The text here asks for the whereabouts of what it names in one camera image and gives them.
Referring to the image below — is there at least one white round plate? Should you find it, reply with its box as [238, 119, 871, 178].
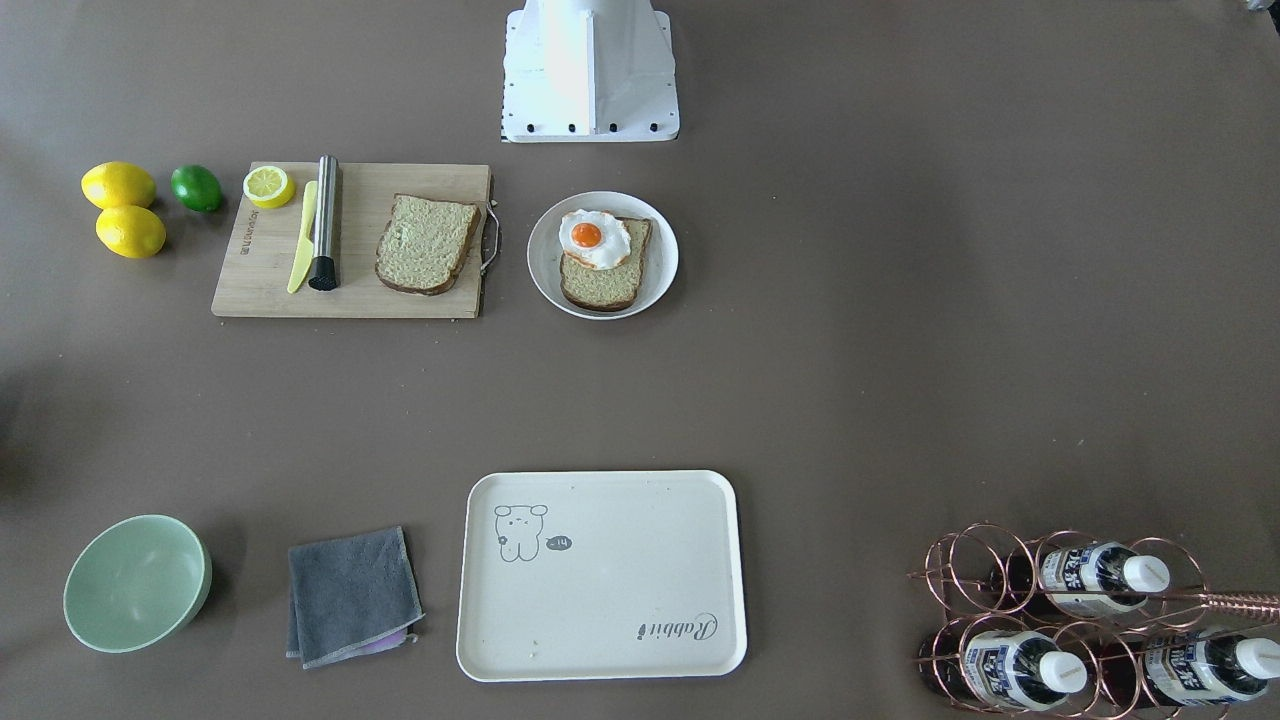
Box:
[526, 191, 678, 320]

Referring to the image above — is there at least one bread slice top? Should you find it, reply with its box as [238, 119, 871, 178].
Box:
[374, 193, 480, 296]

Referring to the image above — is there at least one bread slice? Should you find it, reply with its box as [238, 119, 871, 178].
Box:
[559, 218, 653, 313]
[374, 193, 480, 296]

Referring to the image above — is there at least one cream rabbit tray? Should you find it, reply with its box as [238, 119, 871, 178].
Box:
[456, 469, 748, 683]

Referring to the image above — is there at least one bread slice bottom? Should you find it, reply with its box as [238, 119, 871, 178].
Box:
[559, 218, 653, 313]

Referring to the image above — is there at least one fried egg toy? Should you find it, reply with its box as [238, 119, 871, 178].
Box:
[558, 209, 631, 270]

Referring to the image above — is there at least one steel muddler black tip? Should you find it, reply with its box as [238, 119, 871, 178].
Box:
[308, 154, 339, 291]

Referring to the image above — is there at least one yellow plastic knife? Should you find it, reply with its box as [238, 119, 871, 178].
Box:
[285, 179, 319, 293]

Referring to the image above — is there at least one grey folded cloth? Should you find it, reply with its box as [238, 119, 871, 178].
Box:
[285, 527, 425, 669]

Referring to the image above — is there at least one wooden cutting board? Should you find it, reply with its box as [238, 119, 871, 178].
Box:
[211, 161, 494, 319]

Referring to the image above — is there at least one half lemon slice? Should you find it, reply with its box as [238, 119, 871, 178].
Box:
[242, 165, 296, 209]

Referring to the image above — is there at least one green lime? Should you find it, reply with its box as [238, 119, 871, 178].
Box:
[170, 164, 223, 213]

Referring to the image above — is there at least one tea bottle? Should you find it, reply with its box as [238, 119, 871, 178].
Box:
[980, 541, 1171, 621]
[1097, 628, 1279, 708]
[916, 630, 1089, 711]

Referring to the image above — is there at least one tea bottle upper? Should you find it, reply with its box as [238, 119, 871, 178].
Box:
[980, 541, 1171, 621]

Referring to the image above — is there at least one yellow lemon lower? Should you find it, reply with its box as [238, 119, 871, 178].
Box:
[95, 205, 166, 259]

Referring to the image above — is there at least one yellow lemon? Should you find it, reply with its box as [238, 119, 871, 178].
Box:
[95, 205, 166, 259]
[79, 161, 157, 210]

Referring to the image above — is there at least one green bowl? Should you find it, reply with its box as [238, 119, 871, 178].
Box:
[63, 514, 212, 653]

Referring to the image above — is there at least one yellow lemon upper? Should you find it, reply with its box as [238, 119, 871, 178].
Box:
[79, 161, 157, 210]

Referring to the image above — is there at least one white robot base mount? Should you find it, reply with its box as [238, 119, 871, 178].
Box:
[500, 1, 681, 143]

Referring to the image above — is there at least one copper wire bottle rack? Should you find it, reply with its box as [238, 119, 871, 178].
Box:
[914, 523, 1277, 719]

